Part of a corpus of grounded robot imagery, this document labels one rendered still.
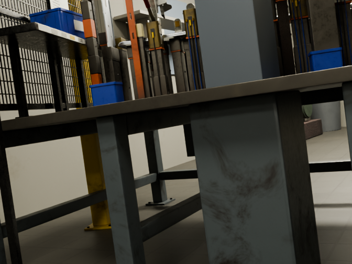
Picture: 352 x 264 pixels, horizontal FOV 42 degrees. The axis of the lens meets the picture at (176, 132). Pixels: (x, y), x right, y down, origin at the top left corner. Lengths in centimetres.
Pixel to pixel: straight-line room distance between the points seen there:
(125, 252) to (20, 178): 208
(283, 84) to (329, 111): 651
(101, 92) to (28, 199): 205
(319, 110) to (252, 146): 639
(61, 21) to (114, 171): 77
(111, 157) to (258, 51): 63
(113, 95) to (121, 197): 40
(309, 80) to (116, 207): 82
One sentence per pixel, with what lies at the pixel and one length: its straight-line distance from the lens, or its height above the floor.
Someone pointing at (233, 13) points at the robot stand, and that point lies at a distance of 151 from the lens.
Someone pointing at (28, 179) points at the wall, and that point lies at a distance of 373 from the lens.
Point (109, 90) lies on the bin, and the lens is 179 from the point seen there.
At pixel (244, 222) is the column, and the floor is 26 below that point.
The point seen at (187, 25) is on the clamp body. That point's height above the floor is 100.
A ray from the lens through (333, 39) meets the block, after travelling 184.
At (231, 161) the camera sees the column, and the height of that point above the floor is 46.
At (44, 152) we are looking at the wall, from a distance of 386.
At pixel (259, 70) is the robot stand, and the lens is 147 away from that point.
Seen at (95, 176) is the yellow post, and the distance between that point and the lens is 283.
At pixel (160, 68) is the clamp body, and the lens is 205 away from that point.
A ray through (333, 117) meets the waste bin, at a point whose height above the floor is 22.
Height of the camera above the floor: 64
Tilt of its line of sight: 2 degrees down
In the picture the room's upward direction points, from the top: 8 degrees counter-clockwise
